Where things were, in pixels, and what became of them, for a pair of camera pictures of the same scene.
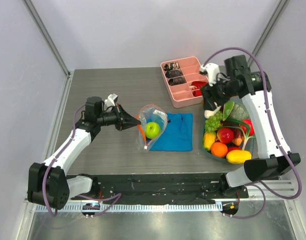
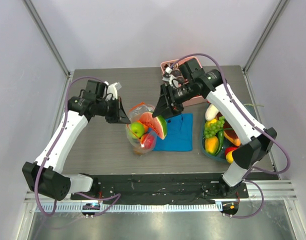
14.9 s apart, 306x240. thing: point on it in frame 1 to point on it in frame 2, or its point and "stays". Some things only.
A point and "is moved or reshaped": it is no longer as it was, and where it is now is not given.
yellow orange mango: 209,137 stays
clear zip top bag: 153,119 is moved or reshaped
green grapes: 213,122 to 214,128
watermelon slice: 227,107 is moved or reshaped
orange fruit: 219,149 to 146,128
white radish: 208,113 stays
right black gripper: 208,95 to 170,97
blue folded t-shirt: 178,135 stays
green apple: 153,130 to 136,130
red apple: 252,131 is moved or reshaped
